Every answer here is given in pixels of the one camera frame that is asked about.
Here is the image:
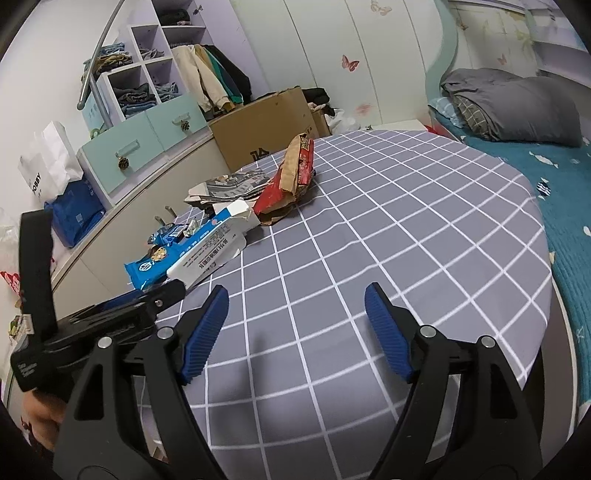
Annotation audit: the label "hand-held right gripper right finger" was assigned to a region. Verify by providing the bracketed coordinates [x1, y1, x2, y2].
[364, 282, 544, 480]

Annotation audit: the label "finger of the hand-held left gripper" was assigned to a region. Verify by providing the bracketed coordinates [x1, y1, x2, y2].
[73, 294, 151, 324]
[58, 279, 188, 344]

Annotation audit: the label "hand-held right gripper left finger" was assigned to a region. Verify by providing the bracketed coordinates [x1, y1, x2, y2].
[53, 284, 230, 480]

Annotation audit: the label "blue snack packet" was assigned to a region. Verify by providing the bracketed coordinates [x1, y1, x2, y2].
[124, 240, 185, 291]

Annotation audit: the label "white blue medicine box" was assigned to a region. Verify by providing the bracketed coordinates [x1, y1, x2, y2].
[166, 199, 262, 289]

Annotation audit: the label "grey printed paper carton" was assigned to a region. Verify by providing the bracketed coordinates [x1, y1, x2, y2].
[185, 168, 271, 215]

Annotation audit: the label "red brown snack bag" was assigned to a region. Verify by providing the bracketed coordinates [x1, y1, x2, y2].
[253, 134, 317, 227]

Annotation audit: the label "person's left hand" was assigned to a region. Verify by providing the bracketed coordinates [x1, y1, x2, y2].
[21, 392, 71, 452]

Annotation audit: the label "clear plastic bag red print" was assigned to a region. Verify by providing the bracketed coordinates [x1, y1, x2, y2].
[0, 208, 26, 305]

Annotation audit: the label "low white cabinet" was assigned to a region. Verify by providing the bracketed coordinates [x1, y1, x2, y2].
[46, 124, 232, 305]

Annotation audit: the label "blue shopping bag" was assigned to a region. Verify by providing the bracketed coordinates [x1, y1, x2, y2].
[44, 180, 106, 247]

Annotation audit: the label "round table grey checked cloth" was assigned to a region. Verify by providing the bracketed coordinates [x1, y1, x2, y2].
[139, 129, 555, 480]

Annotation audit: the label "white paper bag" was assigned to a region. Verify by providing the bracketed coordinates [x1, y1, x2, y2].
[18, 121, 85, 204]

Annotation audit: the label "teal drawer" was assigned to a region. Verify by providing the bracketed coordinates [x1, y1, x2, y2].
[145, 95, 208, 151]
[78, 124, 158, 195]

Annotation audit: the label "light blue card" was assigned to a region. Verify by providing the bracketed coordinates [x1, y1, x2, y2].
[83, 99, 110, 133]

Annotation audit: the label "large cardboard box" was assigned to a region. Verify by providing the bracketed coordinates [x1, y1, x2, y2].
[208, 86, 319, 171]

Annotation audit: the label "dark grey folded clothes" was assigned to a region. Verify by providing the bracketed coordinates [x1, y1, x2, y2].
[115, 88, 156, 114]

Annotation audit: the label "white low platform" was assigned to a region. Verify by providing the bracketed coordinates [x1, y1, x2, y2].
[369, 119, 428, 135]

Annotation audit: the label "white plastic bag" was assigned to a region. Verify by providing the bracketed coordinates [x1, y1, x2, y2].
[330, 108, 361, 135]

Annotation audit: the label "small cardboard box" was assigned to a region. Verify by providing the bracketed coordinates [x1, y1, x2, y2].
[310, 107, 332, 138]

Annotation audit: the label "cream jacket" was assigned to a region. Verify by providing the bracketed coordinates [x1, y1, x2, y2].
[173, 45, 232, 114]

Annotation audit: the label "green jacket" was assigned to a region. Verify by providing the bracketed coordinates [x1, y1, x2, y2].
[205, 46, 243, 105]

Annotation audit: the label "teal bed blanket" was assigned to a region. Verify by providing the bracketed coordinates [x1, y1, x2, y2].
[427, 111, 591, 370]

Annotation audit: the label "metal handrail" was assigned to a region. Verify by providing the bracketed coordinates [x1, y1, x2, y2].
[76, 0, 127, 125]

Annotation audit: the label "brown folded clothes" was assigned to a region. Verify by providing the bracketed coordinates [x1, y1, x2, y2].
[85, 53, 133, 75]

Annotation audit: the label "blue plaid pillow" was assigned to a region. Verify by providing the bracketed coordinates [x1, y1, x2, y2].
[427, 95, 462, 127]

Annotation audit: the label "grey checked blanket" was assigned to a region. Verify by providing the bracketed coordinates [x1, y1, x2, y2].
[450, 95, 495, 139]

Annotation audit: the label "black jacket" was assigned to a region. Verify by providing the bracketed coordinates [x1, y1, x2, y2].
[203, 44, 253, 103]

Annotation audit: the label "black clothes heap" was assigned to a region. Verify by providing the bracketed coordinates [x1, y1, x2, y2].
[302, 87, 336, 116]

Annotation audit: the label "grey duvet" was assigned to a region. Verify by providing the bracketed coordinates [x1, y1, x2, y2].
[440, 68, 583, 148]

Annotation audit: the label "lilac shelf unit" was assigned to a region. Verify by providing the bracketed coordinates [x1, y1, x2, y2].
[76, 0, 269, 199]

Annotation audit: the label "white wardrobe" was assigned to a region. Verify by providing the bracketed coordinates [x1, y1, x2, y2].
[231, 0, 444, 139]

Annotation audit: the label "black folded clothes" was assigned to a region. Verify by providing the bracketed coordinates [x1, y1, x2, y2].
[159, 0, 190, 24]

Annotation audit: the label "teal bunk bed frame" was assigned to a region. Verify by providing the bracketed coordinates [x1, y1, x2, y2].
[422, 0, 591, 93]

